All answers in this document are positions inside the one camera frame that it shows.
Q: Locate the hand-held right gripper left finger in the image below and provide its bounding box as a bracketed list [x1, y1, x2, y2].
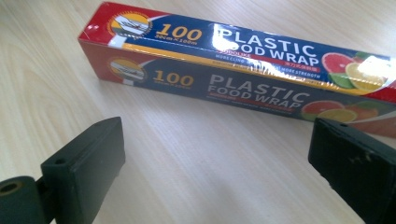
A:
[40, 116, 126, 224]

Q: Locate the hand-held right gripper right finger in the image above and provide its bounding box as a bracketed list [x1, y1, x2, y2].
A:
[307, 117, 396, 224]

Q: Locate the blue and red wrap box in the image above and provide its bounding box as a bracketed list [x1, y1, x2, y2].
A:
[78, 1, 396, 139]

